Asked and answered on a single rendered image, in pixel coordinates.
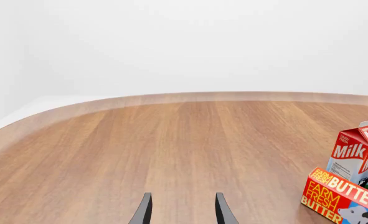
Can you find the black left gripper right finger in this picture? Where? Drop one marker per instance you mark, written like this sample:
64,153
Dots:
224,212

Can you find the red and white milk carton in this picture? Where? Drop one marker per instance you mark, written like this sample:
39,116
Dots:
355,154

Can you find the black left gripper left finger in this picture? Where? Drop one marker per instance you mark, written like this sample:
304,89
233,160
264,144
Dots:
144,211

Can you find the red butter box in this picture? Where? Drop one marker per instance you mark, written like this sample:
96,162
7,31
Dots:
339,196

